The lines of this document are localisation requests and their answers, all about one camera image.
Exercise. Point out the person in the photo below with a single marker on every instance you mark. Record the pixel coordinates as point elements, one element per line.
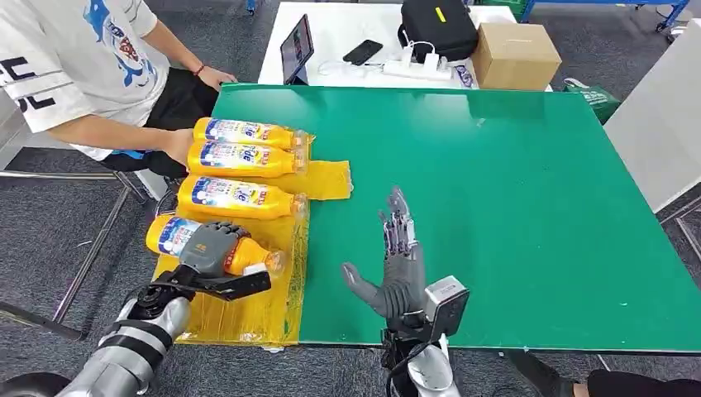
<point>82,66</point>

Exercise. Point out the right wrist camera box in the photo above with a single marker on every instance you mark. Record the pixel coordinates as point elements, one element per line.
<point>446,307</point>

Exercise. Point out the yellow plastic sheet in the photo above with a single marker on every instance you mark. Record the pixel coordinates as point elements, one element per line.
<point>257,307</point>

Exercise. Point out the black smartphone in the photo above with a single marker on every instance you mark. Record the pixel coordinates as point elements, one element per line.
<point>362,52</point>

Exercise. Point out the person's right hand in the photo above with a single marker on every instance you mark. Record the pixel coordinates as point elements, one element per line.
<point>179,147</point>

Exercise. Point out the white table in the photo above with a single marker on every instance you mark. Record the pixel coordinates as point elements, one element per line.
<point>339,27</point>

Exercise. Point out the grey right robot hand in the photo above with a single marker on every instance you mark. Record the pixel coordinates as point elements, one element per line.
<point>402,279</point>

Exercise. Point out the black carry bag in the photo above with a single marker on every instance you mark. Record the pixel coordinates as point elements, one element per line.
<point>438,33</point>

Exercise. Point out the dark tablet computer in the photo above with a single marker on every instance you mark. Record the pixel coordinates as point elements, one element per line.
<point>297,49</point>

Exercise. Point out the white power strip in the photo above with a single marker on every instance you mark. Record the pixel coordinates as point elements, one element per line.
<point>416,72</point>

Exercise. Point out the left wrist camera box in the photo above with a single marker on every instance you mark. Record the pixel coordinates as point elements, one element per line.
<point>241,286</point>

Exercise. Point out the green carrier bag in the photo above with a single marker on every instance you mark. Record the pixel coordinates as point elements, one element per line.
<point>597,101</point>

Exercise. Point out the white plug charger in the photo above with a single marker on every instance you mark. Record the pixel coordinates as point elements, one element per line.
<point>431,60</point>
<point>408,54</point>

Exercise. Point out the metal chair frame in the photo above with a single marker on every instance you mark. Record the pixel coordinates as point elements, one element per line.
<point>55,176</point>

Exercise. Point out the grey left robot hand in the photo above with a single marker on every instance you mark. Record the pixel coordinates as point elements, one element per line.
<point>211,249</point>

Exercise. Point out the green table mat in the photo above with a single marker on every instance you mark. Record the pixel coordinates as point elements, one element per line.
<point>493,219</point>

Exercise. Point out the orange plastic drink bottle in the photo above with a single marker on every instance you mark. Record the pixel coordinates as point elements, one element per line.
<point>164,235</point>
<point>246,131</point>
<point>235,197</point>
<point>241,159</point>

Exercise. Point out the pale grey table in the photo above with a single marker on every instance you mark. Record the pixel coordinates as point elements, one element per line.
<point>662,120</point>

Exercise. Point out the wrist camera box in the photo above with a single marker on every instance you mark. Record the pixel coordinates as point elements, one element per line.
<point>446,307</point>
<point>241,286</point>

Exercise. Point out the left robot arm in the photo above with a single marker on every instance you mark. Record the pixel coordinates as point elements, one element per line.
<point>126,356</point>

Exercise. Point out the person's left hand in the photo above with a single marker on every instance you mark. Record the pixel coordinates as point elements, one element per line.
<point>216,78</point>

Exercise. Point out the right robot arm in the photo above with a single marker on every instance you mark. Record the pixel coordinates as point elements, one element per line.
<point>430,372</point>

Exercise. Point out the brown cardboard box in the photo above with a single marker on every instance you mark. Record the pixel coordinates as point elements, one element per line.
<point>515,55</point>

